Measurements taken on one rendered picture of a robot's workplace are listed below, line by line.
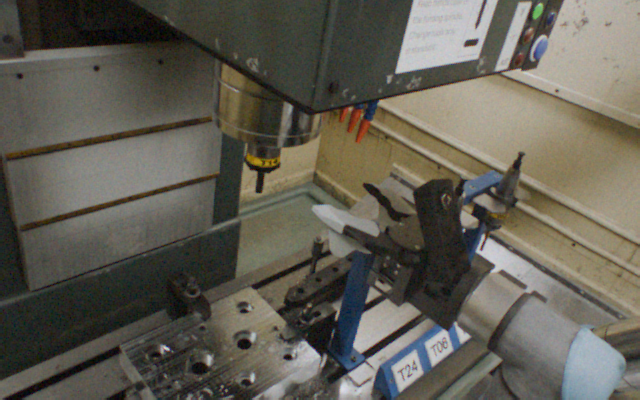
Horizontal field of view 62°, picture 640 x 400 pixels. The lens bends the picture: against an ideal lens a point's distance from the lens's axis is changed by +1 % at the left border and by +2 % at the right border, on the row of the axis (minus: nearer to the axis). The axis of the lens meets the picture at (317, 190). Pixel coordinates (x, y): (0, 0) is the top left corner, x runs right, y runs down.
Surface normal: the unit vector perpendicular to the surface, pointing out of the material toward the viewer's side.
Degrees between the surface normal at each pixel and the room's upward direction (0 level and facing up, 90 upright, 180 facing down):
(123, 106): 90
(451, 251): 59
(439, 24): 90
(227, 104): 90
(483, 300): 44
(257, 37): 90
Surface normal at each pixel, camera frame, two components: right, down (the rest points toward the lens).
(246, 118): -0.29, 0.47
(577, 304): -0.15, -0.65
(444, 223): 0.68, -0.02
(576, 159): -0.73, 0.25
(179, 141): 0.67, 0.48
